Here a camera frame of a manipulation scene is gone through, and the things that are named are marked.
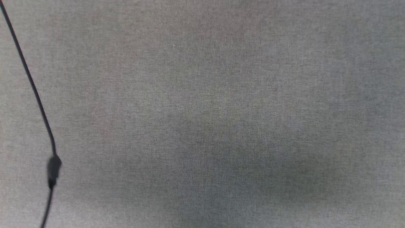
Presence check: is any grey fabric sofa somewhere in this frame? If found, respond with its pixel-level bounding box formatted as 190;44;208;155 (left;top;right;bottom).
0;0;405;228

